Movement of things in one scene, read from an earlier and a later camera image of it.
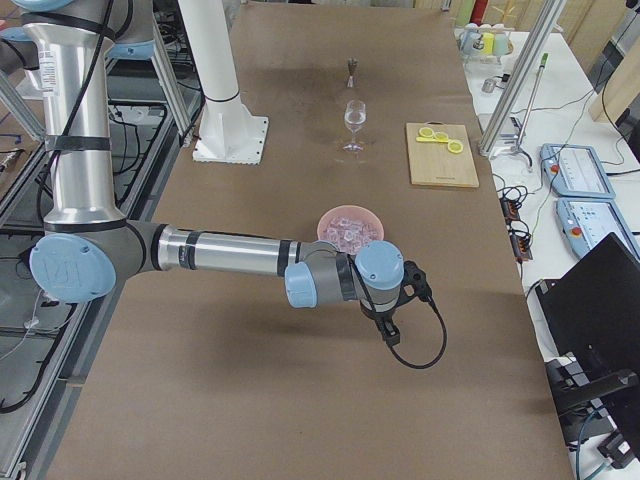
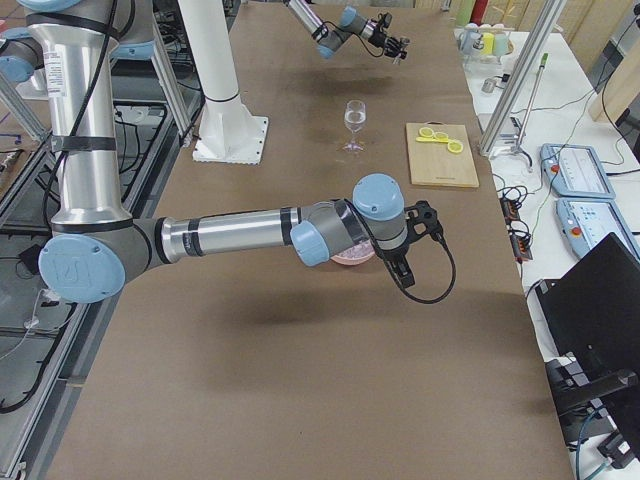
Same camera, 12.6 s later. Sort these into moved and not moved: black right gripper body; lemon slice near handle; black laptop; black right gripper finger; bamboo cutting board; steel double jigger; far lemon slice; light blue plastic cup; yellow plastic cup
Moved: black right gripper body; black right gripper finger; steel double jigger
Not moved: light blue plastic cup; black laptop; bamboo cutting board; lemon slice near handle; yellow plastic cup; far lemon slice
